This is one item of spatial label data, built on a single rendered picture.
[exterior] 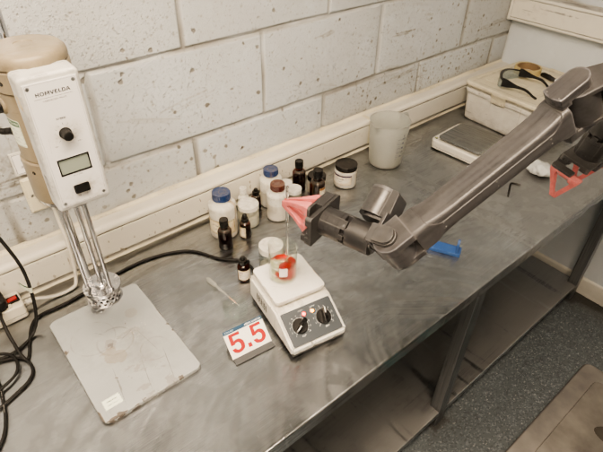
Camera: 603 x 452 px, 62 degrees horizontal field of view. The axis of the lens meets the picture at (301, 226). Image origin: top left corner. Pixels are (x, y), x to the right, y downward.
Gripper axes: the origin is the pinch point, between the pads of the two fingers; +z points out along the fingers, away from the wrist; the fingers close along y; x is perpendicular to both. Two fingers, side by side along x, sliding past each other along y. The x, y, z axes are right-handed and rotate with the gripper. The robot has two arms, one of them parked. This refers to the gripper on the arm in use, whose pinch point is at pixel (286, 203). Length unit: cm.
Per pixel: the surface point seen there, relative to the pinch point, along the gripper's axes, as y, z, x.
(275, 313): 10.4, -4.9, 19.6
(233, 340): 18.5, -0.2, 23.5
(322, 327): 6.0, -13.6, 22.4
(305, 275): -0.3, -4.9, 17.5
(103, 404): 43, 10, 25
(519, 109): -107, -20, 15
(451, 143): -85, -6, 23
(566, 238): -139, -50, 80
